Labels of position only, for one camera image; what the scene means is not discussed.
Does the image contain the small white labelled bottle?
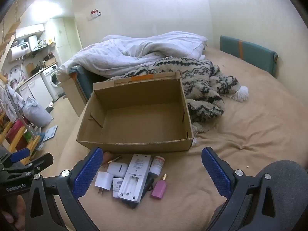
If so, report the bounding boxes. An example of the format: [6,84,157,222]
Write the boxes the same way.
[112,177,126,198]

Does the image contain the person's left hand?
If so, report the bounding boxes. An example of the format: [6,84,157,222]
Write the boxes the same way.
[0,194,27,225]

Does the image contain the wooden rack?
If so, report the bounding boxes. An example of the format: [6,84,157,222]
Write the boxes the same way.
[0,115,41,159]

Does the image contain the white medicine bottle red label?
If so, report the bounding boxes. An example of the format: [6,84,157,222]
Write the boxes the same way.
[150,156,166,177]

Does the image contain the grey stuffed bag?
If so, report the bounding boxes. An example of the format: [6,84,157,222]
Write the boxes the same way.
[23,96,53,127]

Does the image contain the brown cardboard box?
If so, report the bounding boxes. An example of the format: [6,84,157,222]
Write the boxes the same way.
[76,70,194,154]

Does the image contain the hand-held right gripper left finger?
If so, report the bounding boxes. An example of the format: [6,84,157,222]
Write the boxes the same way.
[24,147,104,231]

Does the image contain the pink perfume bottle gold cap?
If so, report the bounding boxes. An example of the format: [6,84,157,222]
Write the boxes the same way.
[151,174,168,200]

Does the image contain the brown transparent pouch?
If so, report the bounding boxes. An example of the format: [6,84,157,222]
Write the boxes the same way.
[100,151,112,167]

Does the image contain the white water heater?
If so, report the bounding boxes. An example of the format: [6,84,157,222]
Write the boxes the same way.
[7,44,30,62]

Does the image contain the white plug adapter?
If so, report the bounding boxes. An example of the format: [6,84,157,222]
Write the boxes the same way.
[95,172,113,194]

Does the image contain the white washing machine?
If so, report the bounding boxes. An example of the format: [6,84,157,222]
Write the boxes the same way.
[40,64,63,101]

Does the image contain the white earbuds case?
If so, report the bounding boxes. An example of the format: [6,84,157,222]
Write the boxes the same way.
[107,162,128,177]

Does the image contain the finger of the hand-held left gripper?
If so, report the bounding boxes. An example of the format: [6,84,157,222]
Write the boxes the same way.
[14,152,54,177]
[0,148,31,167]

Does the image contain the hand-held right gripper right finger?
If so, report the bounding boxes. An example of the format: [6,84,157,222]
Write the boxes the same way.
[202,147,289,231]

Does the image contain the bathroom scale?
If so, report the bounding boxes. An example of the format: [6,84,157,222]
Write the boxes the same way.
[41,125,58,142]

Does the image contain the hanging light clothes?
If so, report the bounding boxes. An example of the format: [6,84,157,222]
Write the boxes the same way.
[0,84,24,123]

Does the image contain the bed with tan sheet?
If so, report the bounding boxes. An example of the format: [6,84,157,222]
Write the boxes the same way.
[58,46,308,231]

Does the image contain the white remote control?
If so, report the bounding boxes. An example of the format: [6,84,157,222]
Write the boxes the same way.
[118,153,152,204]

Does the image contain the white duvet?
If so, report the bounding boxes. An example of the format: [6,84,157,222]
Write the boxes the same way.
[56,31,208,82]

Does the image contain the white kitchen cabinet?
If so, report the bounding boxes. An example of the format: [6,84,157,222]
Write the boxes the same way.
[16,73,54,106]

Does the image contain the red white wall ornament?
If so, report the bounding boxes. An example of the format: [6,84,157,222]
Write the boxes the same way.
[87,9,101,21]

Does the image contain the beige black patterned blanket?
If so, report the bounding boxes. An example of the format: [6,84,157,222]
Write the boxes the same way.
[106,56,249,147]

